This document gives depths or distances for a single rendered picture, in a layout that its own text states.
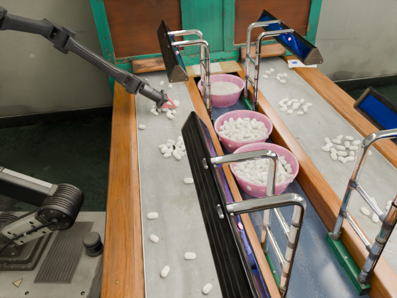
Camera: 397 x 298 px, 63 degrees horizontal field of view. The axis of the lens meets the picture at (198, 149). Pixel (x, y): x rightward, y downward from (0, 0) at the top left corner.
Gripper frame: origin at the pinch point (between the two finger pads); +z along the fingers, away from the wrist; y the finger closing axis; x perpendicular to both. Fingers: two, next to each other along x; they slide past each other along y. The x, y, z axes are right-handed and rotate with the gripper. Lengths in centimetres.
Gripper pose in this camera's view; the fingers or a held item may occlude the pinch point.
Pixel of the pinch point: (173, 106)
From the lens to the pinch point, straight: 169.7
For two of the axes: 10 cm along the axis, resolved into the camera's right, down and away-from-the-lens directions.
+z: 7.8, 4.0, 4.9
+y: -1.9, -5.9, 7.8
